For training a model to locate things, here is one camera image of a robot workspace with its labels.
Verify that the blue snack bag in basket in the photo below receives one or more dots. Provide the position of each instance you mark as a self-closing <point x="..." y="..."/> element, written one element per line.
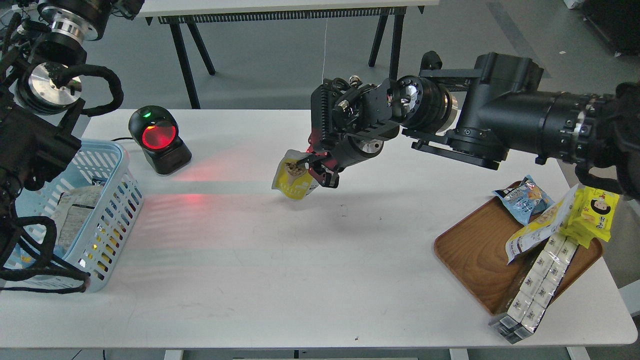
<point x="25" y="258"/>

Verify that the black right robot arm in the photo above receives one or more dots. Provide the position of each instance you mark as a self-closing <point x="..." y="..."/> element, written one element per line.
<point x="476" y="116"/>

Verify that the yellow white snack pouch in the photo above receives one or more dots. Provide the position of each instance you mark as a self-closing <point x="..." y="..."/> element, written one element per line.
<point x="292" y="180"/>
<point x="546" y="224"/>

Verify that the black barcode scanner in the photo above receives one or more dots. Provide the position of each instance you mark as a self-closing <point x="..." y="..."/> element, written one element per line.
<point x="156" y="131"/>

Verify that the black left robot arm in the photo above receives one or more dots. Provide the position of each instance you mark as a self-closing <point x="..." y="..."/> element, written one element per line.
<point x="46" y="85"/>

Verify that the brown wooden tray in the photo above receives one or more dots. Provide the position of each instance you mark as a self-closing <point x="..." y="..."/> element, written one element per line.
<point x="474" y="251"/>

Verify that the light blue plastic basket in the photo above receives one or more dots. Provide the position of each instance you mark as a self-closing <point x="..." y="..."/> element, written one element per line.
<point x="101" y="237"/>

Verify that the background table black legs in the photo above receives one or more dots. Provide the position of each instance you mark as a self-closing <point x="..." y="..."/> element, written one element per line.
<point x="261" y="54"/>

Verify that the yellow cartoon snack bag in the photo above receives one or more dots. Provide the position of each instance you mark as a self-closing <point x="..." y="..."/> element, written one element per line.
<point x="591" y="216"/>

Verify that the white snack bag in basket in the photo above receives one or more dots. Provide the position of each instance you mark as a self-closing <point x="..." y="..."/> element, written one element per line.
<point x="73" y="209"/>

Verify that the white boxed snack multipack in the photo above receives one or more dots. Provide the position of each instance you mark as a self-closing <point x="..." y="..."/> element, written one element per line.
<point x="535" y="286"/>

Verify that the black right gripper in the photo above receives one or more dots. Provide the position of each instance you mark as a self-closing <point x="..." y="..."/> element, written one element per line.
<point x="350" y="121"/>

